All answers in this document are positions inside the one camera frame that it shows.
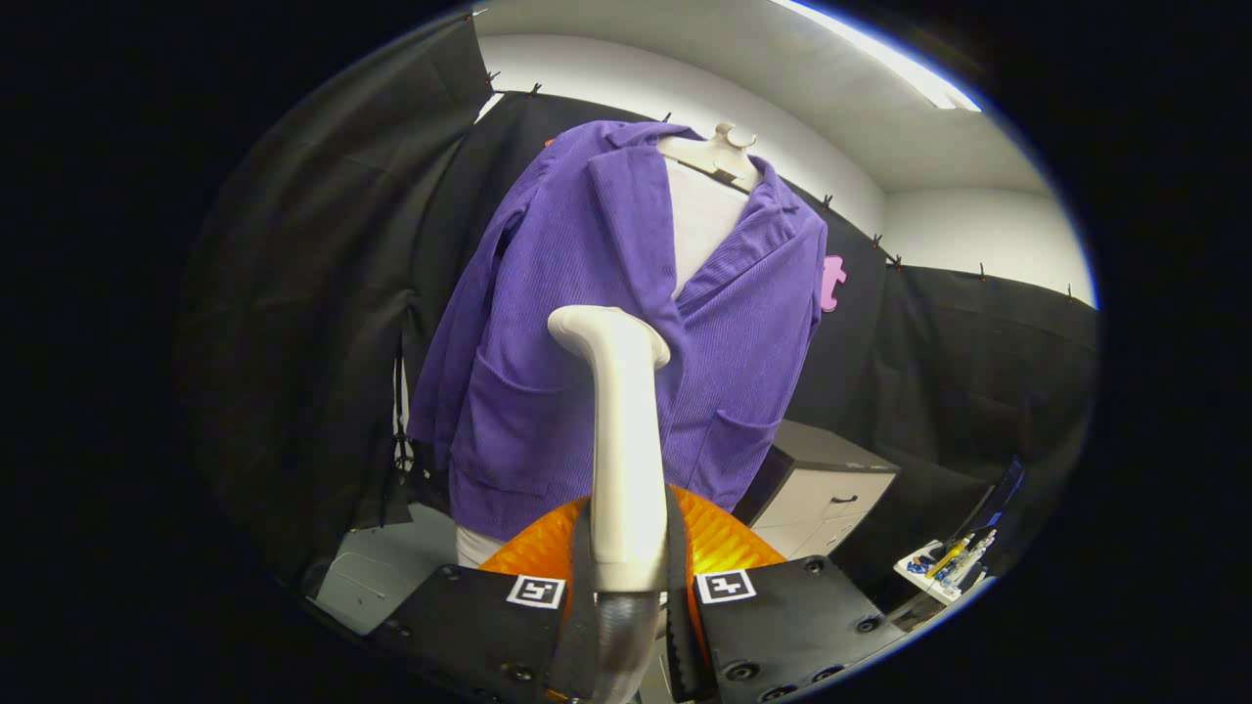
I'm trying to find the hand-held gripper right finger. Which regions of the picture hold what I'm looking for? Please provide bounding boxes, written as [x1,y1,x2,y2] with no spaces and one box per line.
[665,484,911,704]

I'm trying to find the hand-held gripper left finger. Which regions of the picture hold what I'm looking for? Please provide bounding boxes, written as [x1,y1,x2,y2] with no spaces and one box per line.
[367,494,600,701]

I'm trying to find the white garment steamer with hose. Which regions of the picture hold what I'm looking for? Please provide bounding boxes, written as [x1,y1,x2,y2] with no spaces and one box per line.
[547,305,673,704]

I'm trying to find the purple corduroy jacket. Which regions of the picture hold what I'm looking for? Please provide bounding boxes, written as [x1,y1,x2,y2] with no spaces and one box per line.
[405,118,831,545]

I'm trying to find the grey base unit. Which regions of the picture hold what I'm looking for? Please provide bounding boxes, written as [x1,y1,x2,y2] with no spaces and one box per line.
[312,503,462,638]

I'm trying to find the grey top white cabinet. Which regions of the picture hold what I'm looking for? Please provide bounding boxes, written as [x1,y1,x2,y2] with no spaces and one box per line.
[733,419,902,561]

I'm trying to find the white shelf tray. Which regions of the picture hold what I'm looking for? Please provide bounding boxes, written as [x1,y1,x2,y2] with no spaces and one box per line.
[892,528,1000,605]

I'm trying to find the yellow bottle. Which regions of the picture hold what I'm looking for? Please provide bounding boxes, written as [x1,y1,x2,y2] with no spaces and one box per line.
[926,533,975,580]

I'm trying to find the dark computer monitor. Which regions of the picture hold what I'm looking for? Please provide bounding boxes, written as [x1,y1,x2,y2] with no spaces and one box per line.
[962,454,1027,560]

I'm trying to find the white dress form torso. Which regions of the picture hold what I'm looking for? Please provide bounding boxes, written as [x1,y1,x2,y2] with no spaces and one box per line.
[454,154,751,571]

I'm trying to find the row of black cloth clips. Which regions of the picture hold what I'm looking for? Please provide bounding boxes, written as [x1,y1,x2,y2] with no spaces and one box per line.
[464,8,1078,300]

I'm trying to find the ceiling light panel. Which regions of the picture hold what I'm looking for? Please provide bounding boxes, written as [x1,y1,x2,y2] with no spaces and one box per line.
[768,0,983,112]

